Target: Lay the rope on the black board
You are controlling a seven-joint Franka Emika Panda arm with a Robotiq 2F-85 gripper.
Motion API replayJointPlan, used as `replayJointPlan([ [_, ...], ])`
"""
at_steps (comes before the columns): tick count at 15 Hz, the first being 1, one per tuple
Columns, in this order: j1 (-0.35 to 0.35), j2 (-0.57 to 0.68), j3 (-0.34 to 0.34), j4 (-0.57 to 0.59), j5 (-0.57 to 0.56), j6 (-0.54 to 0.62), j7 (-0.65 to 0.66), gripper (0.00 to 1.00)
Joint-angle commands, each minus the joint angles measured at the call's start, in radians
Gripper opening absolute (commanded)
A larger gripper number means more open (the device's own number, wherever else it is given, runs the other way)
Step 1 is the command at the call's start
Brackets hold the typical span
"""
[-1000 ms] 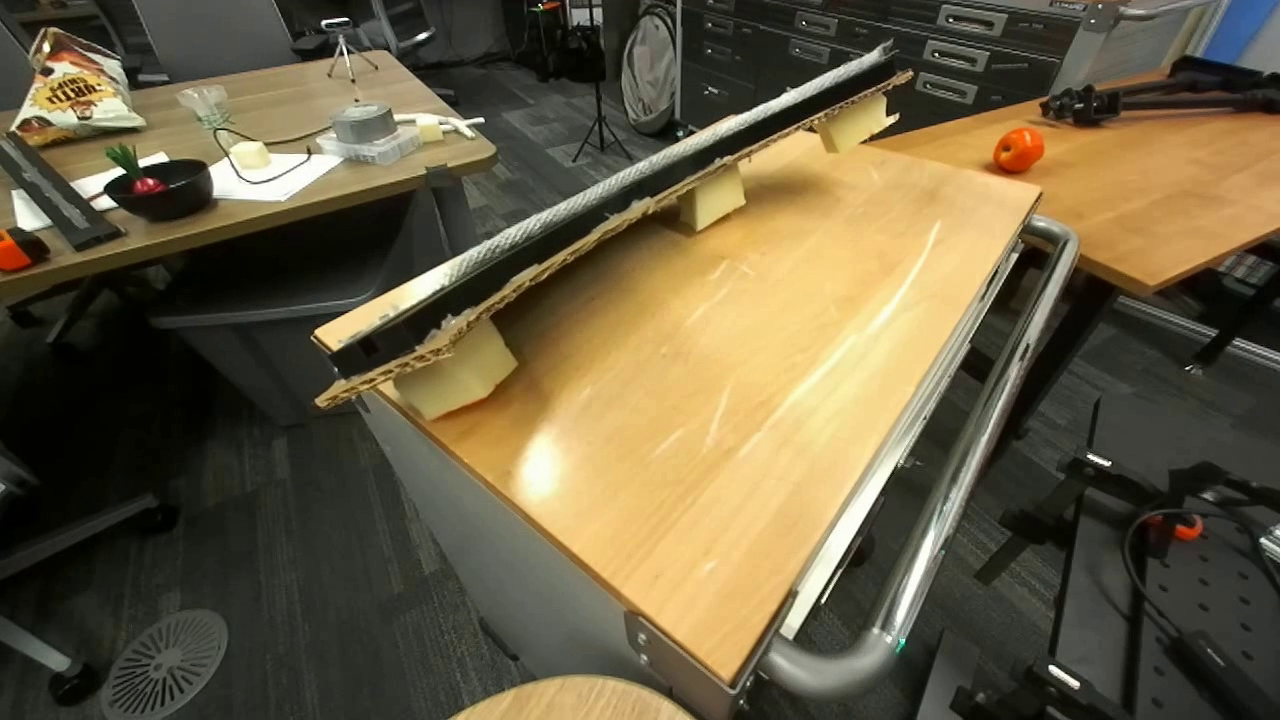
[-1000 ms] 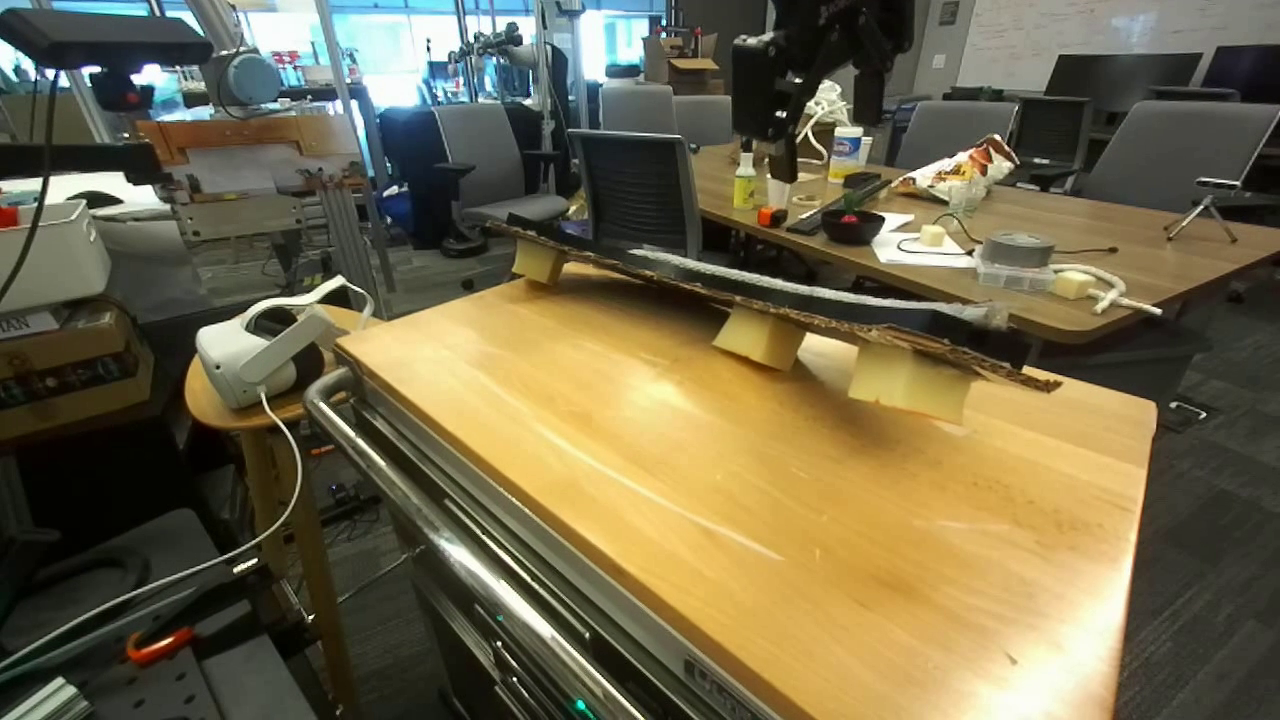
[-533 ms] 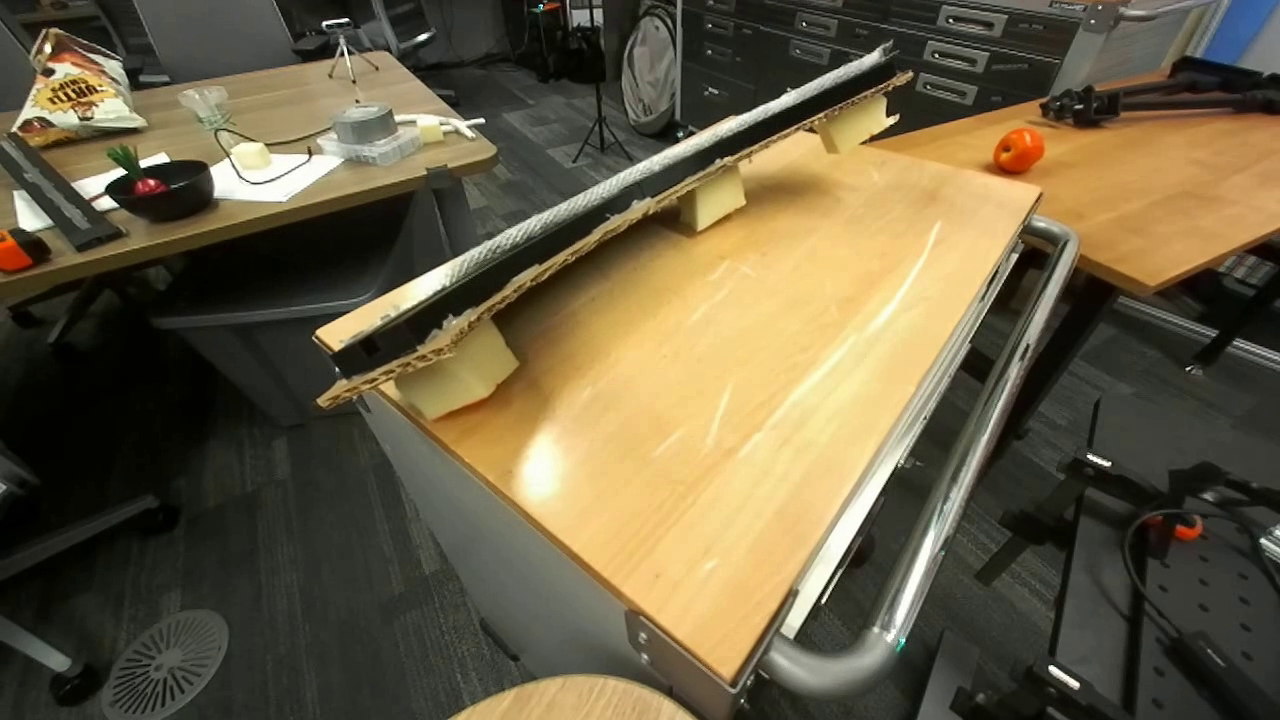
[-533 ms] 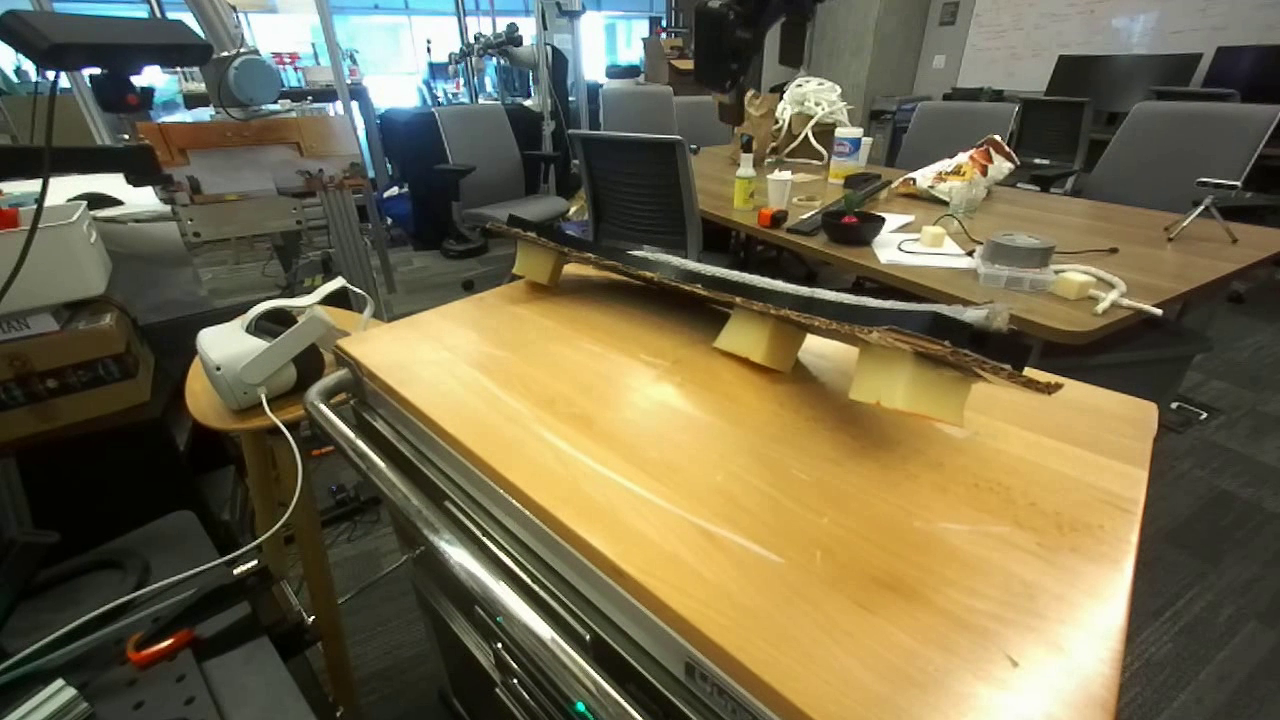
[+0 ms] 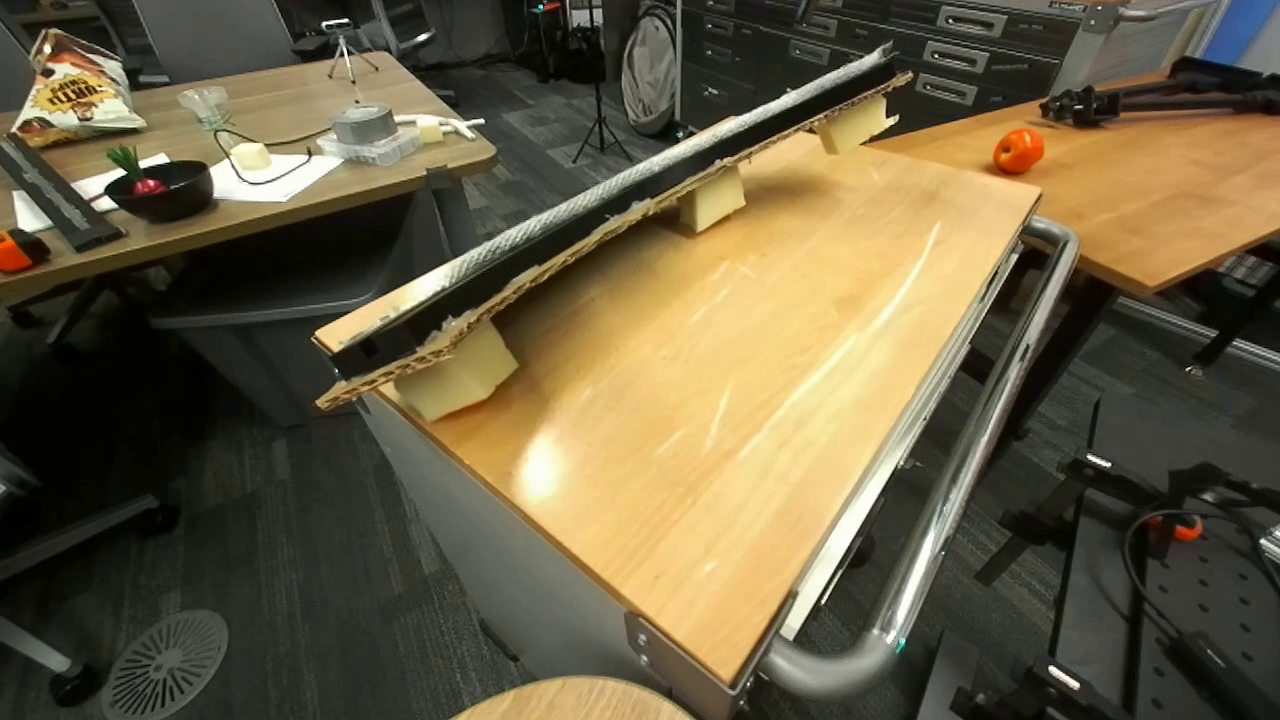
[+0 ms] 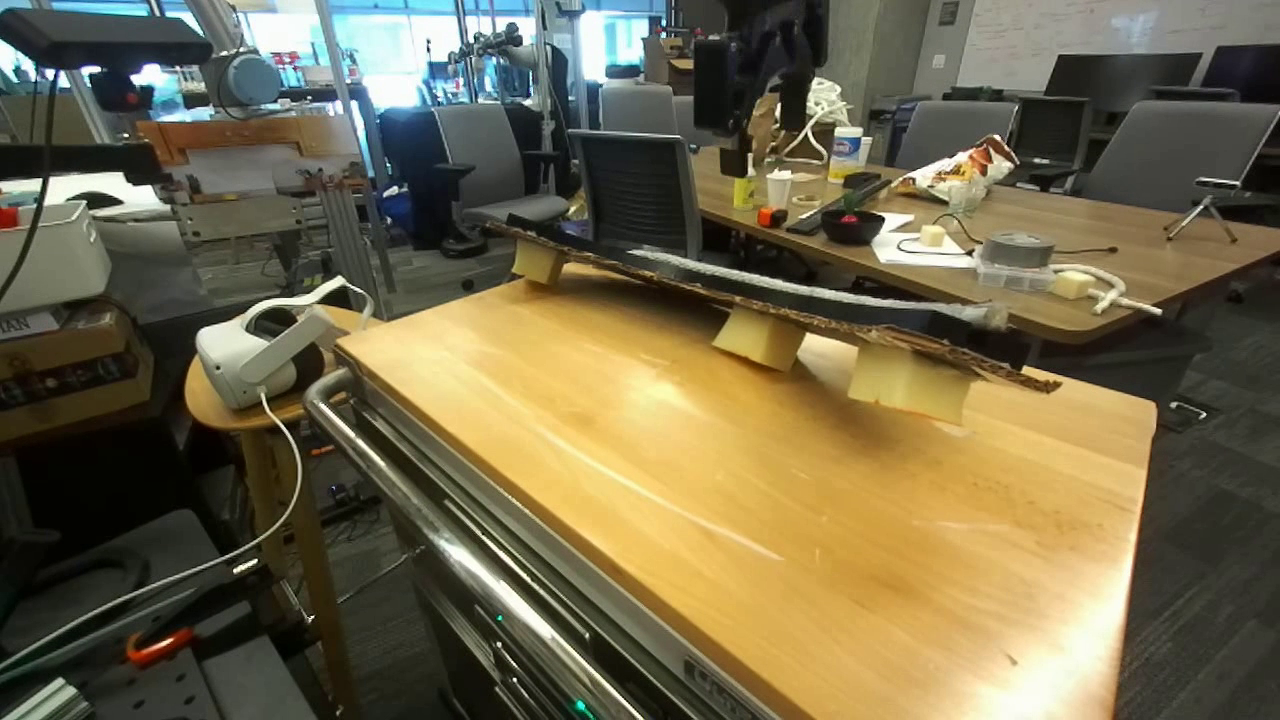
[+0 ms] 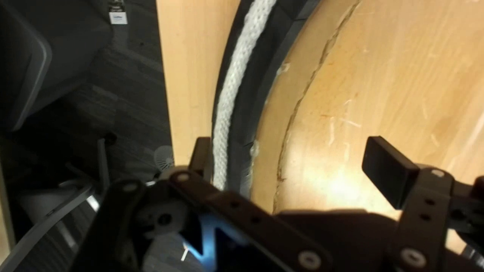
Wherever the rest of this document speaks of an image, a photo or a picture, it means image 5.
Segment orange fruit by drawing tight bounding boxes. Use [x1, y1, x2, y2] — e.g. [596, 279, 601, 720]
[989, 124, 1049, 175]

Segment black folded tripod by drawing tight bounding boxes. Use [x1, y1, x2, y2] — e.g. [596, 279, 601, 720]
[1034, 50, 1280, 133]

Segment round wooden stool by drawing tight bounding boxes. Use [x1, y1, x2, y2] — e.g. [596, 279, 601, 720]
[445, 666, 703, 720]

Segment grey tape roll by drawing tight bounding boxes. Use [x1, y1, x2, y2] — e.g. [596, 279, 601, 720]
[327, 100, 400, 152]

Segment clear plastic wrap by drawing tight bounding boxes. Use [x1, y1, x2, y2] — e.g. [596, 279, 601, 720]
[174, 78, 234, 133]

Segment long wooden office desk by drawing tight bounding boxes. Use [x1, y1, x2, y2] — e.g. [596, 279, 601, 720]
[0, 49, 499, 310]

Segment white paper sheet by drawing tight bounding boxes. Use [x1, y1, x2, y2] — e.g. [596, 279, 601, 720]
[204, 140, 351, 208]

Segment black curved grooved board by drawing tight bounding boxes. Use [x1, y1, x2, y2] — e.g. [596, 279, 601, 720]
[327, 50, 908, 382]

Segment dark drawer cabinet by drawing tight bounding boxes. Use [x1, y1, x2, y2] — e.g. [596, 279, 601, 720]
[675, 0, 1110, 135]

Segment red toy vegetable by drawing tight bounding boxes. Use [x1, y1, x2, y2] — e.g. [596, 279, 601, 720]
[102, 135, 170, 199]

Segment blue board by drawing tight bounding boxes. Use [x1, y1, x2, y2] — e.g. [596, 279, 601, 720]
[1202, 0, 1280, 73]

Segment black long flat bar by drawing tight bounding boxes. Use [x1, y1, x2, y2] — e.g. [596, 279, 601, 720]
[0, 129, 122, 250]

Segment office chair base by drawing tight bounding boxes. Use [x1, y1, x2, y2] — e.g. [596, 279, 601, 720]
[0, 436, 184, 710]

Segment grey round floor disc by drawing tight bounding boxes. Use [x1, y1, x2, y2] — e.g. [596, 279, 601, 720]
[94, 602, 232, 720]

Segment chrome cart handle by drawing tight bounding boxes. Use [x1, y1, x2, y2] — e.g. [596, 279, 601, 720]
[756, 217, 1083, 705]

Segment grey desk pedestal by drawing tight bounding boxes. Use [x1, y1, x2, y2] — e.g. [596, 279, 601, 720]
[144, 185, 456, 433]

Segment grey office chair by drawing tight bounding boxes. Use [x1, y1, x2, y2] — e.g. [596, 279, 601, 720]
[133, 0, 295, 78]

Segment wooden desk black legs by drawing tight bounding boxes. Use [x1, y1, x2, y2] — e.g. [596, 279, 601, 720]
[876, 62, 1280, 382]

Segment black floor stand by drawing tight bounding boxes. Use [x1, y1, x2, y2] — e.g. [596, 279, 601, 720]
[972, 394, 1171, 720]

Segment snack chip bag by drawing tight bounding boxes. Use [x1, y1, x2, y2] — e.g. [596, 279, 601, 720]
[8, 21, 146, 149]

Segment black perforated breadboard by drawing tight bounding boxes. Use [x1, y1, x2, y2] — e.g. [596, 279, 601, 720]
[1103, 523, 1280, 720]

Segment small tabletop tripod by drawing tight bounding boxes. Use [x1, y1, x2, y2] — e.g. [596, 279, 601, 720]
[315, 10, 379, 88]

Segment wood topped metal cart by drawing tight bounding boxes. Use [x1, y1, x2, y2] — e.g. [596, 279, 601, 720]
[311, 124, 1083, 720]

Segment black tripod stand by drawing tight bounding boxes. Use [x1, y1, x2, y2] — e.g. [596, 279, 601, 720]
[569, 0, 640, 167]

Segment black bowl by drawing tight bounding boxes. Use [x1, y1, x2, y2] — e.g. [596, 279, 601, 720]
[98, 154, 216, 225]

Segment cream round object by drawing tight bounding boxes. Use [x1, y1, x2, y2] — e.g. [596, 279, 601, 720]
[229, 135, 277, 175]

